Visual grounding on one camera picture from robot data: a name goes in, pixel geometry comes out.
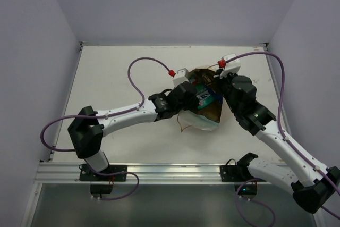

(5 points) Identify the teal Fox's candy bag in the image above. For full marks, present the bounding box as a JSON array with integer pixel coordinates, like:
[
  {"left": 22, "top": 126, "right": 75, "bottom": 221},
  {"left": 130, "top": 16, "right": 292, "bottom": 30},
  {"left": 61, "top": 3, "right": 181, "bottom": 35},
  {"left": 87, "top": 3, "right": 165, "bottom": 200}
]
[{"left": 194, "top": 83, "right": 222, "bottom": 110}]

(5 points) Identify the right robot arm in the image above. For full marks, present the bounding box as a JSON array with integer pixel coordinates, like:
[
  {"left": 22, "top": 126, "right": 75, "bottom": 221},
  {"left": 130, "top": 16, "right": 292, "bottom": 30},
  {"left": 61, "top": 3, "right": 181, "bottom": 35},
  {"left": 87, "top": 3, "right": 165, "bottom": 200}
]
[{"left": 214, "top": 73, "right": 339, "bottom": 214}]

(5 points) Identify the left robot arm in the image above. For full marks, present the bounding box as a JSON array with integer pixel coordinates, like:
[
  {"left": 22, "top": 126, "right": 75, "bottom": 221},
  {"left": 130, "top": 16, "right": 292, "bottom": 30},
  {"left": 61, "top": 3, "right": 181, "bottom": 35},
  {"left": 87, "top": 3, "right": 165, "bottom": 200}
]
[{"left": 67, "top": 81, "right": 199, "bottom": 181}]

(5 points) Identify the dark brown snack bag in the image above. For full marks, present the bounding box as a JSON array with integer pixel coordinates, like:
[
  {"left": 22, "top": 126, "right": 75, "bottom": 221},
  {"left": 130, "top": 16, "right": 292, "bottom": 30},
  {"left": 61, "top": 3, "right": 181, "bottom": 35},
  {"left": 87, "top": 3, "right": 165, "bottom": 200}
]
[{"left": 188, "top": 69, "right": 217, "bottom": 90}]

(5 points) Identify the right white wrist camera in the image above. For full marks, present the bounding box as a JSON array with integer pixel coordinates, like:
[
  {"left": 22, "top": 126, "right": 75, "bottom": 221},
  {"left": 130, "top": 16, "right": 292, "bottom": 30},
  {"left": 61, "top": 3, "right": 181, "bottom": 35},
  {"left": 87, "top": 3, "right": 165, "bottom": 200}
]
[{"left": 218, "top": 54, "right": 241, "bottom": 78}]

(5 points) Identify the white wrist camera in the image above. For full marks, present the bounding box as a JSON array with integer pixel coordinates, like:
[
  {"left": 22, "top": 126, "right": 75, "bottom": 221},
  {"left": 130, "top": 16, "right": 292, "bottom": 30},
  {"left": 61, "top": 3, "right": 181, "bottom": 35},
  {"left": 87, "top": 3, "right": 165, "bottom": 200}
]
[
  {"left": 218, "top": 54, "right": 241, "bottom": 78},
  {"left": 172, "top": 68, "right": 189, "bottom": 87}
]

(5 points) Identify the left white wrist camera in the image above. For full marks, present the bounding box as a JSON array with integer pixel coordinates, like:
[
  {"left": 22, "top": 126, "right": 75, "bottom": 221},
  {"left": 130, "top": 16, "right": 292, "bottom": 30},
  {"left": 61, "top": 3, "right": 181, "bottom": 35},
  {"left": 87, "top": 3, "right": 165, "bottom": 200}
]
[{"left": 172, "top": 68, "right": 189, "bottom": 87}]

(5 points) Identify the right black base bracket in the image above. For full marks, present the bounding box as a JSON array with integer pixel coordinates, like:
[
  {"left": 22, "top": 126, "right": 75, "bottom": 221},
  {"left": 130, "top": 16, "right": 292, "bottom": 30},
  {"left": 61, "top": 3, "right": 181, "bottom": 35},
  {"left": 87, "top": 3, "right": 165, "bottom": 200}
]
[{"left": 219, "top": 153, "right": 258, "bottom": 199}]

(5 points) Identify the black base bracket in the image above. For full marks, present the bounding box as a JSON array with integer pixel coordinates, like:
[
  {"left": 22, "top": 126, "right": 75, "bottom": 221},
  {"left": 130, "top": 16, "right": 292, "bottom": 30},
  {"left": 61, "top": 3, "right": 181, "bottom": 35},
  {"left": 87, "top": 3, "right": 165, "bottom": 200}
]
[
  {"left": 79, "top": 164, "right": 126, "bottom": 198},
  {"left": 219, "top": 153, "right": 258, "bottom": 199}
]

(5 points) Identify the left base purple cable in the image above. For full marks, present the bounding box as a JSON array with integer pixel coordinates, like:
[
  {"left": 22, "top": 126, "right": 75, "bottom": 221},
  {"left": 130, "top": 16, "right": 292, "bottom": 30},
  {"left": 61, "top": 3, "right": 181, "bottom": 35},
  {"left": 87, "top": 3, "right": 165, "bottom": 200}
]
[{"left": 92, "top": 171, "right": 140, "bottom": 201}]

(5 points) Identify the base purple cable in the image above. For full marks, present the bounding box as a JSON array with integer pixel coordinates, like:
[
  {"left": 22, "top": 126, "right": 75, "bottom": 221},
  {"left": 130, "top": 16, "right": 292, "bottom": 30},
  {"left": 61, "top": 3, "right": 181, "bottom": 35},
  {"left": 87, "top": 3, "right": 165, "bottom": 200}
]
[
  {"left": 92, "top": 171, "right": 140, "bottom": 201},
  {"left": 235, "top": 178, "right": 277, "bottom": 227}
]

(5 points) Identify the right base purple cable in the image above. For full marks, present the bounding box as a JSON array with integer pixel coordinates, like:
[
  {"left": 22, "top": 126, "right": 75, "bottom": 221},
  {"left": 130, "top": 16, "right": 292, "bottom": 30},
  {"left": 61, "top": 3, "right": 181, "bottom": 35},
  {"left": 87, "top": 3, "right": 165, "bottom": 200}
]
[{"left": 235, "top": 178, "right": 277, "bottom": 227}]

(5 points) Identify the left black base bracket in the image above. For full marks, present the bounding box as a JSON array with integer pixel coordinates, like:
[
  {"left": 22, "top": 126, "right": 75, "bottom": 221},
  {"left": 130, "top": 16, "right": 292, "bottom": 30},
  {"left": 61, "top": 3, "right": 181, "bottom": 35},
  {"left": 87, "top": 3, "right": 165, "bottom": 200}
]
[{"left": 79, "top": 164, "right": 126, "bottom": 198}]

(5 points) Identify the aluminium mounting rail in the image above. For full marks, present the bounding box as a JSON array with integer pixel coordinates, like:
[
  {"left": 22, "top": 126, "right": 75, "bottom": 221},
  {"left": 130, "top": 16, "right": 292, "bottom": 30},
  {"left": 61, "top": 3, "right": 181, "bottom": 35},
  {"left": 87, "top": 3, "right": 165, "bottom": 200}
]
[{"left": 34, "top": 162, "right": 227, "bottom": 184}]

